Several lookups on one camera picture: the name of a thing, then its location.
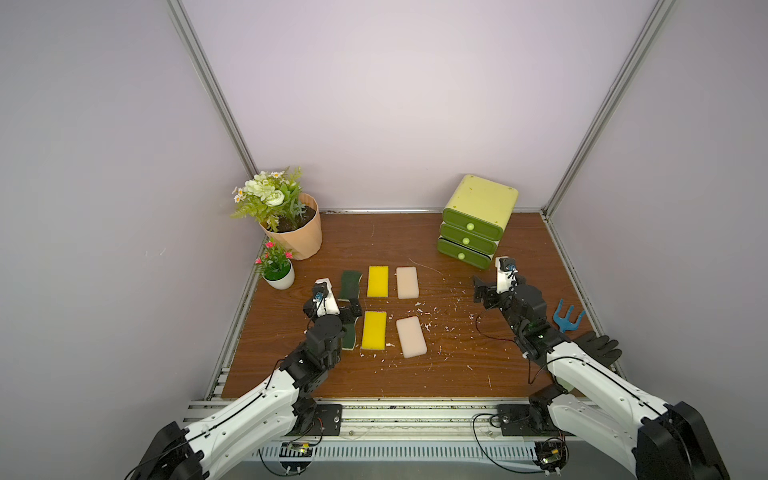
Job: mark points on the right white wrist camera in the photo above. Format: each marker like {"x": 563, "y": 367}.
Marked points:
{"x": 506, "y": 279}

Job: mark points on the blue garden rake tool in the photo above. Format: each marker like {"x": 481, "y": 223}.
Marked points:
{"x": 563, "y": 320}

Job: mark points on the green drawer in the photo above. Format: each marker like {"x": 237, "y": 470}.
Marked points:
{"x": 464, "y": 254}
{"x": 491, "y": 230}
{"x": 468, "y": 239}

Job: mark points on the yellow green sponge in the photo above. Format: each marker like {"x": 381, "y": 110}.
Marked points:
{"x": 349, "y": 336}
{"x": 350, "y": 285}

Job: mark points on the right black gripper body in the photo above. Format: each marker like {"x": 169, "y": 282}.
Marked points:
{"x": 498, "y": 294}

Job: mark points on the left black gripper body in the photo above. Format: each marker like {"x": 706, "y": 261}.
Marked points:
{"x": 336, "y": 322}

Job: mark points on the left electronics board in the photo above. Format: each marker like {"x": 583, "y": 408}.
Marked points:
{"x": 295, "y": 457}

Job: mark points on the large yellow sponge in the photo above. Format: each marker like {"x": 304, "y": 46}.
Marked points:
{"x": 374, "y": 331}

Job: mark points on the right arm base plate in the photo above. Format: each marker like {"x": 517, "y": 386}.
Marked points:
{"x": 524, "y": 420}

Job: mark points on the yellow side up sponge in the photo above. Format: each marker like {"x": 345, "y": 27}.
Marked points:
{"x": 378, "y": 282}

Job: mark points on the white flowers green plant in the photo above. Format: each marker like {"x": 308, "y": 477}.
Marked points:
{"x": 272, "y": 199}

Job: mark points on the right electronics board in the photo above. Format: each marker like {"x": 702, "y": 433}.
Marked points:
{"x": 551, "y": 455}

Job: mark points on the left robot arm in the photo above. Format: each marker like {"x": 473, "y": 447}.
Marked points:
{"x": 281, "y": 405}

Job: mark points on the pink flowers small plant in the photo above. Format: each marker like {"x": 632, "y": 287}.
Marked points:
{"x": 274, "y": 262}

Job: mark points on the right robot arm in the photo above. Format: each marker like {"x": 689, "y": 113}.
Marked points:
{"x": 651, "y": 438}

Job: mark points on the beige sponge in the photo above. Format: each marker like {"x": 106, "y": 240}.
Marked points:
{"x": 411, "y": 337}
{"x": 407, "y": 282}

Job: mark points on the small white flower pot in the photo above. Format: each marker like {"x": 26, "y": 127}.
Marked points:
{"x": 281, "y": 279}

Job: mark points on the electronics board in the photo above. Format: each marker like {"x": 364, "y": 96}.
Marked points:
{"x": 551, "y": 455}
{"x": 295, "y": 457}

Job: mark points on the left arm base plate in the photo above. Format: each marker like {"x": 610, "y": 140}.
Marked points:
{"x": 322, "y": 419}

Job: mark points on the black glove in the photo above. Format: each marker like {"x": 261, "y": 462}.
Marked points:
{"x": 601, "y": 348}

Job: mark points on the green pink drawer cabinet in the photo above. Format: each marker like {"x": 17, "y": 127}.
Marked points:
{"x": 484, "y": 198}

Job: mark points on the aluminium front rail frame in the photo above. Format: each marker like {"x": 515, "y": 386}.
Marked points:
{"x": 416, "y": 431}

